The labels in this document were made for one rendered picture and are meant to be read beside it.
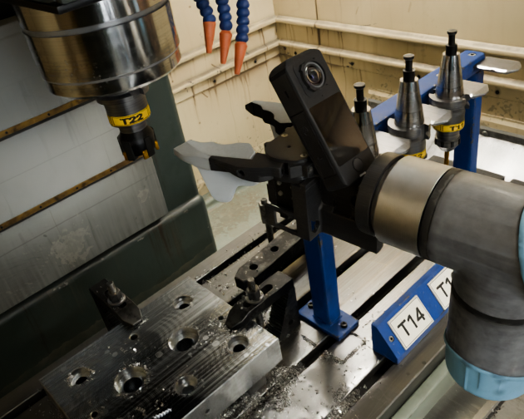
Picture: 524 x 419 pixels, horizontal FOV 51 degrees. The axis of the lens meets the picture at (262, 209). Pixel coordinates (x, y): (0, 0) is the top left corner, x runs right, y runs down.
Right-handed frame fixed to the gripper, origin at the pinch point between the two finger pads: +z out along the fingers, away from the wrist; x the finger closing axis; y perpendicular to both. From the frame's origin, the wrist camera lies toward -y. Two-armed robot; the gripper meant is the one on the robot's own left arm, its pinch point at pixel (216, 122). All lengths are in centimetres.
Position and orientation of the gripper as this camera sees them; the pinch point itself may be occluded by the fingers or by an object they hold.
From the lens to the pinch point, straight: 56.9
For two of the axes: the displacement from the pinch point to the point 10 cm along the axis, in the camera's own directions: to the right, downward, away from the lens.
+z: -7.5, -3.1, 5.8
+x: 6.5, -5.1, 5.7
